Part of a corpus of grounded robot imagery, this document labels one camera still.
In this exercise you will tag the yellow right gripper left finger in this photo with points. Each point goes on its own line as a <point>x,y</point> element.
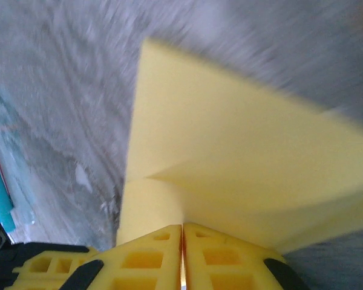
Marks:
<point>145,262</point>

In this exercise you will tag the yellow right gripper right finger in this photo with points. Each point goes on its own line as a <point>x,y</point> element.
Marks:
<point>230,262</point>

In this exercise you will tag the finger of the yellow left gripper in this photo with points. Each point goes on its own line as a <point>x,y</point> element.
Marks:
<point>48,267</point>

